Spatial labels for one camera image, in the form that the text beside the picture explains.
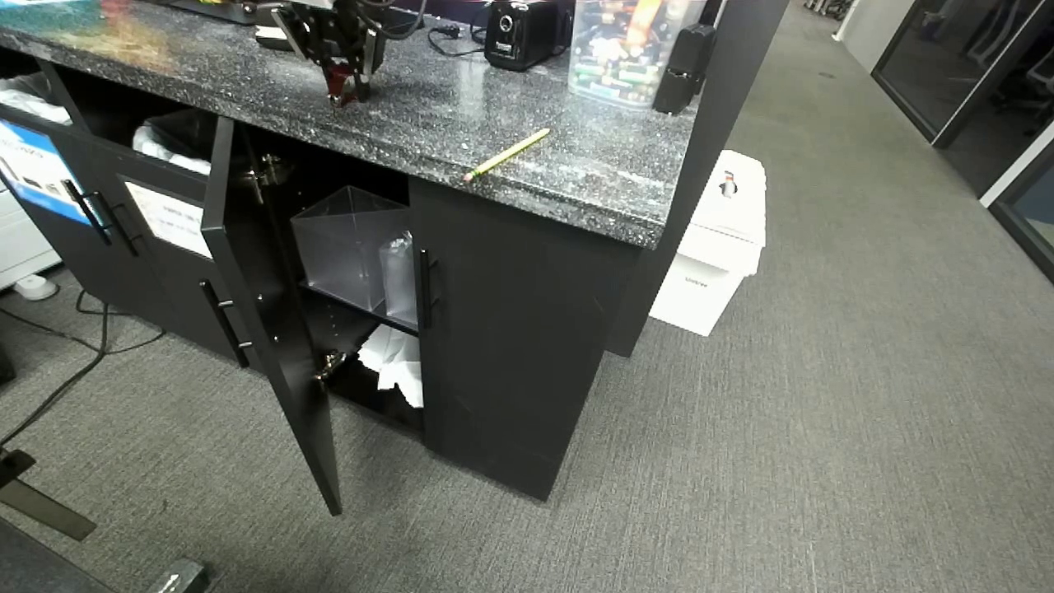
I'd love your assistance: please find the small brown object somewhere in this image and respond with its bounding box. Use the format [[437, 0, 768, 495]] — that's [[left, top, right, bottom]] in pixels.
[[325, 74, 367, 109]]

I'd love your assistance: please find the white paper label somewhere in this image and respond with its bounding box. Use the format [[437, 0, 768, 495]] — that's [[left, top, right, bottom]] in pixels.
[[118, 177, 214, 264]]

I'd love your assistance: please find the black floor cable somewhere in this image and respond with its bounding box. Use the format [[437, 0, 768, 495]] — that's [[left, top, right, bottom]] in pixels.
[[0, 287, 170, 455]]

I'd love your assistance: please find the white floor appliance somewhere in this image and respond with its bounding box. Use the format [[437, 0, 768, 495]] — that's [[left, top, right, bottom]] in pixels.
[[0, 177, 65, 305]]

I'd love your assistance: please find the blue printed label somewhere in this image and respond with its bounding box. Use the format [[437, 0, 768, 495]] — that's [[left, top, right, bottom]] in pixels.
[[0, 115, 100, 235]]

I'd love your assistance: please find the glass office partition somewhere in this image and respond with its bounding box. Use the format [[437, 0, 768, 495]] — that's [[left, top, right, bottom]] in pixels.
[[871, 0, 1054, 284]]

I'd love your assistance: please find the wooden stick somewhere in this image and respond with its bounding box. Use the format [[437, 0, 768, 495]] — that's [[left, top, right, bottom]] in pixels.
[[459, 124, 561, 188]]

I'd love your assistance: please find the black and white stapler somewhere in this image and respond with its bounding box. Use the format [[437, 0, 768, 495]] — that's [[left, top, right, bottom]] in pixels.
[[249, 18, 296, 57]]

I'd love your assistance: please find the black cabinet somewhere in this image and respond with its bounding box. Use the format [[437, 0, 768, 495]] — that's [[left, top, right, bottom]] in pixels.
[[0, 35, 795, 506]]

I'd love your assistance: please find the trash bin with clear liner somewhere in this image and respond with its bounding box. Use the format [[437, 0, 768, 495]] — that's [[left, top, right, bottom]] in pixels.
[[128, 107, 224, 180]]

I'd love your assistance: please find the dark robot stand base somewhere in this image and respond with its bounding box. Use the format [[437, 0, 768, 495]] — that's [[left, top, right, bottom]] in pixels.
[[0, 444, 101, 593]]

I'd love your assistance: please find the white trash bin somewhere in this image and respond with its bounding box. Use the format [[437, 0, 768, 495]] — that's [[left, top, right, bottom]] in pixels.
[[647, 145, 772, 342]]

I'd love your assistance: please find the black pencil sharpener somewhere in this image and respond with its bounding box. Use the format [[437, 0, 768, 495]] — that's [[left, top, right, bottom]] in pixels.
[[481, 0, 578, 75]]

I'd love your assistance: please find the small black upright device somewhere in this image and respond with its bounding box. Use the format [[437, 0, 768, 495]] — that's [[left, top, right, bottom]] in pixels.
[[648, 21, 725, 117]]

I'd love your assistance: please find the crumpled white paper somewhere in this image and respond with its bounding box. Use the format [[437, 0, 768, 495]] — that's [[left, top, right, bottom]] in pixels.
[[352, 318, 431, 412]]

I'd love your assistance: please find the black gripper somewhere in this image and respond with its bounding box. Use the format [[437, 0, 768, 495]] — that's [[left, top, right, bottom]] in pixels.
[[273, 0, 390, 107]]

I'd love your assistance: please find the open black cabinet door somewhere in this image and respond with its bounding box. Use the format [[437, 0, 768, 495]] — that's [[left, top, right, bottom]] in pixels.
[[198, 115, 347, 522]]

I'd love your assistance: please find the clear plastic box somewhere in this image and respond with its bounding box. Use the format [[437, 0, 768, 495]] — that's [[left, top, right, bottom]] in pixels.
[[286, 180, 417, 324]]

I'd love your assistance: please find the black sharpener cable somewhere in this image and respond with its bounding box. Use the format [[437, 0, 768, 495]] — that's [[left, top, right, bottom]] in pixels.
[[421, 18, 491, 63]]

